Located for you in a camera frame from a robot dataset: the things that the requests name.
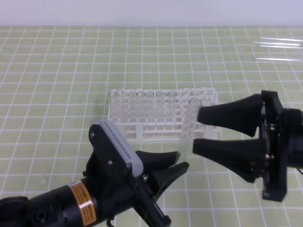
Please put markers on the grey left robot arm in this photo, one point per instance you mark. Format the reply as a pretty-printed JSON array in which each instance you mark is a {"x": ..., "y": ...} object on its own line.
[{"x": 72, "y": 205}]

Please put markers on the green grid tablecloth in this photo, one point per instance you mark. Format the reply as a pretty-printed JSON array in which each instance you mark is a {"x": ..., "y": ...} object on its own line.
[{"x": 54, "y": 82}]

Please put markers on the clear tube in rack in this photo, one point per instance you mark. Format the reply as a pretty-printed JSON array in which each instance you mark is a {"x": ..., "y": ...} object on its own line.
[
  {"x": 170, "y": 110},
  {"x": 121, "y": 105},
  {"x": 160, "y": 106}
]

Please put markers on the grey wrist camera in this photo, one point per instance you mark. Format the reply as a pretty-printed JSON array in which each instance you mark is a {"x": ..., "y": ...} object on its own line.
[{"x": 126, "y": 152}]

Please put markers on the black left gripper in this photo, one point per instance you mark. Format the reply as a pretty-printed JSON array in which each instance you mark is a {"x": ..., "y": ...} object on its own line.
[{"x": 116, "y": 189}]

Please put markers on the clear tube lying far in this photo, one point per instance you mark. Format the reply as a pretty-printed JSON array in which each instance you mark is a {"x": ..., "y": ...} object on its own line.
[
  {"x": 279, "y": 59},
  {"x": 279, "y": 45},
  {"x": 282, "y": 39}
]

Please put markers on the white test tube rack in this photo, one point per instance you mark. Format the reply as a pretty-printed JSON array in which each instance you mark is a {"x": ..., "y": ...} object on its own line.
[{"x": 140, "y": 112}]

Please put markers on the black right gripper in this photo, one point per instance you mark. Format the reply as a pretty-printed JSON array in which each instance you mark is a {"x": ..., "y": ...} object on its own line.
[{"x": 281, "y": 147}]

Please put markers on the clear glass test tube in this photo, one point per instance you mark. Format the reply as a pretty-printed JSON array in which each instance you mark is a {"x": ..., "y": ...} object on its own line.
[{"x": 188, "y": 128}]

